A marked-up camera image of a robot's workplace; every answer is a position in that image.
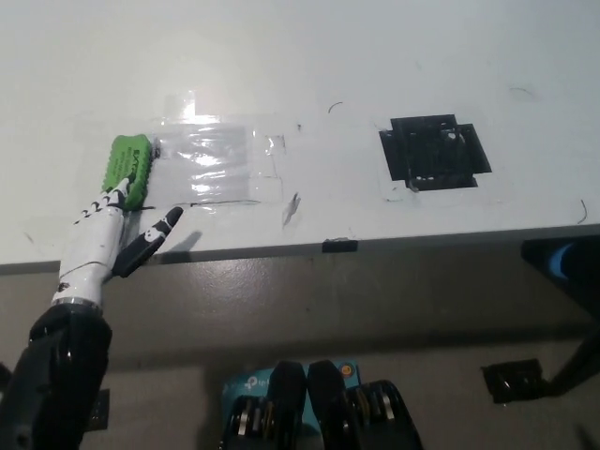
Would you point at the black tape square patch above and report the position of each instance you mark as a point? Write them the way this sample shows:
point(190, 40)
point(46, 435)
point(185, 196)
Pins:
point(433, 152)

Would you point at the green whiteboard eraser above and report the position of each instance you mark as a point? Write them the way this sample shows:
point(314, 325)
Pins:
point(126, 159)

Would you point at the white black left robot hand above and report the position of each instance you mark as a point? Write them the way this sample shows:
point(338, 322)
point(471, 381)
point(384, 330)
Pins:
point(91, 248)

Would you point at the clear tape sheet patch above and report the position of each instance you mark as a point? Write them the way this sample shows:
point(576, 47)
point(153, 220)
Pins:
point(215, 159)

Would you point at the black object with blue part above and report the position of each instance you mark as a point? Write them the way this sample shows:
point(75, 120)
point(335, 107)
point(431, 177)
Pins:
point(576, 276)

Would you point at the black diagonal table leg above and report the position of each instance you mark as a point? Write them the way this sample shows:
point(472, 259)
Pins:
point(574, 365)

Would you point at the black teal robot torso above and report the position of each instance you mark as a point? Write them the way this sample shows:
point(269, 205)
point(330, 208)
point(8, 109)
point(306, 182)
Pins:
point(323, 412)

